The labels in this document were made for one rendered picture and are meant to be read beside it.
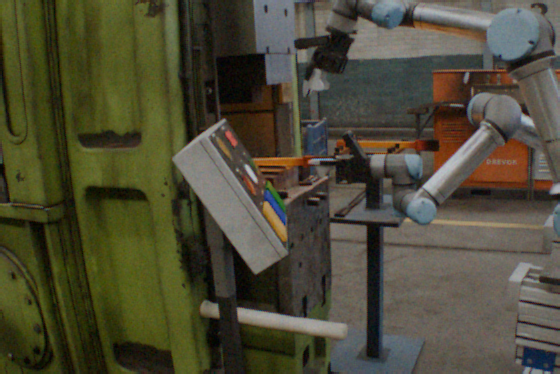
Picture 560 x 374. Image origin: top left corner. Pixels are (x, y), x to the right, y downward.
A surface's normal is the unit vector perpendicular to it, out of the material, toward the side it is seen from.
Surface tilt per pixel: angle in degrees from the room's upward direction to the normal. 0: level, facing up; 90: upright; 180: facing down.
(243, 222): 90
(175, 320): 90
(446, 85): 90
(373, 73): 90
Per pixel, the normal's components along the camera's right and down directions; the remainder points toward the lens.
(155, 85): -0.42, 0.21
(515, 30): -0.75, 0.07
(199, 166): 0.00, 0.22
